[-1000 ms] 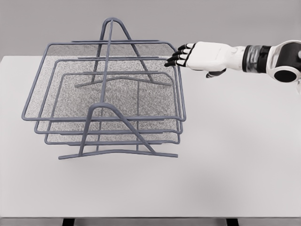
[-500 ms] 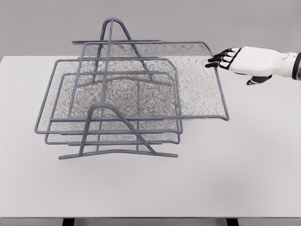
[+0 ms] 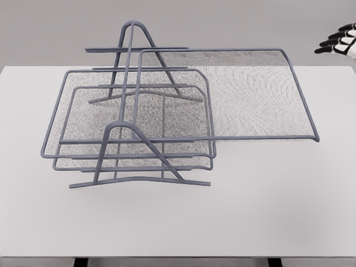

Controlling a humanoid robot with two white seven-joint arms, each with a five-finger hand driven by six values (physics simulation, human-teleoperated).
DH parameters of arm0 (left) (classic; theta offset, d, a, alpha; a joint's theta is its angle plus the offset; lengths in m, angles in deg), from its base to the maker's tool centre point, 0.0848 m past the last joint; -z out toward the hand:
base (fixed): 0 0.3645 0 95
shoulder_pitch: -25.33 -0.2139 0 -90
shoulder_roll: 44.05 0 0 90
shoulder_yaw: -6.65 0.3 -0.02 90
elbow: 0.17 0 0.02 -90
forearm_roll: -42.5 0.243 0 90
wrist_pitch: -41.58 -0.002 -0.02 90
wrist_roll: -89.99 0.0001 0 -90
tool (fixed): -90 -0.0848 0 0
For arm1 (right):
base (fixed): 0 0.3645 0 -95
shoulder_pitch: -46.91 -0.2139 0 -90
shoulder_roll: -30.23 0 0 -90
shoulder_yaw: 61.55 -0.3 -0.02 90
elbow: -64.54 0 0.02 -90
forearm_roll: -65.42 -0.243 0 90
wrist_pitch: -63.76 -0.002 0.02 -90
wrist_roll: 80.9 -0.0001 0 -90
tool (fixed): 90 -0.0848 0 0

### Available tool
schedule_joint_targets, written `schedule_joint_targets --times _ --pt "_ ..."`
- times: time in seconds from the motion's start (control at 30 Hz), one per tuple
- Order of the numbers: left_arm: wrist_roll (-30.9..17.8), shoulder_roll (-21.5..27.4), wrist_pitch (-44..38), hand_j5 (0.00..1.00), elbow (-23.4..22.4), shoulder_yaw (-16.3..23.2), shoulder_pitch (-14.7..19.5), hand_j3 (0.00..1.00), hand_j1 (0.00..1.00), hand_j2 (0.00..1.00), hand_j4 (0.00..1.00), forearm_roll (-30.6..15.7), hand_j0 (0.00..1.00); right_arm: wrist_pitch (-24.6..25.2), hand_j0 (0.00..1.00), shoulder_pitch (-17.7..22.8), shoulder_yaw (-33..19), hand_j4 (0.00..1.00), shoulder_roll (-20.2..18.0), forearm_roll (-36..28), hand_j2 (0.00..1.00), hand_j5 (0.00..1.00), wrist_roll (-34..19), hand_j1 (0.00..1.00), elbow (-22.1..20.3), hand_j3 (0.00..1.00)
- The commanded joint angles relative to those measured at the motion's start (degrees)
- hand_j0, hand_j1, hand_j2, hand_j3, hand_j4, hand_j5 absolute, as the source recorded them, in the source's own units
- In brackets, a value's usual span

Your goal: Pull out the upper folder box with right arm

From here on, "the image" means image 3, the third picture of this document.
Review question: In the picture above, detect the medium grey mesh folder tray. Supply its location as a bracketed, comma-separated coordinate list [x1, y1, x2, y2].
[40, 68, 217, 160]

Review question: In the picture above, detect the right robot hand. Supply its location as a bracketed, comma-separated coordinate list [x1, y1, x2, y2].
[314, 23, 356, 60]

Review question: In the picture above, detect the small grey mesh folder tray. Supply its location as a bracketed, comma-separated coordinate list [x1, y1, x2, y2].
[53, 85, 214, 171]

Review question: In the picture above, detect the grey wire tray rack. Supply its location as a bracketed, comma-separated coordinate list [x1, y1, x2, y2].
[69, 19, 212, 190]

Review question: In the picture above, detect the large grey mesh folder tray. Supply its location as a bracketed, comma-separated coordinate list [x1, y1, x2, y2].
[131, 47, 320, 143]

